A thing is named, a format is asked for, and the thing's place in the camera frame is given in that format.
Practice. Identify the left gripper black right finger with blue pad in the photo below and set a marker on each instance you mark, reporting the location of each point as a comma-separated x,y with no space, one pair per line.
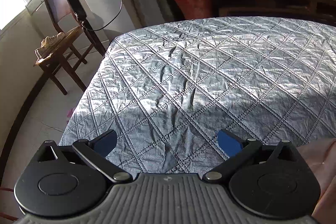
239,151

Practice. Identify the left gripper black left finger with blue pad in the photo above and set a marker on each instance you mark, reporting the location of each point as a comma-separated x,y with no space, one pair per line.
94,153

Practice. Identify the pink garment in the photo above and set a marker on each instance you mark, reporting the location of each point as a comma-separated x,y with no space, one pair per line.
320,157

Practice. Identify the wooden chair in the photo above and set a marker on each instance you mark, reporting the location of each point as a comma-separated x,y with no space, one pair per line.
59,51

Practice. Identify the grey quilted table cover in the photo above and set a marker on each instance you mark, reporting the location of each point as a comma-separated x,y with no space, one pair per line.
167,90

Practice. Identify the beige shoes on chair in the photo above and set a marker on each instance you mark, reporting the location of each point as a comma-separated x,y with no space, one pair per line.
48,45

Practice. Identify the red plant pot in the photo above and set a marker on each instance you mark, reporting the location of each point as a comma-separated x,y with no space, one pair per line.
196,9

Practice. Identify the wooden TV bench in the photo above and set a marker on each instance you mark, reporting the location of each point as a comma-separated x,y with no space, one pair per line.
321,11

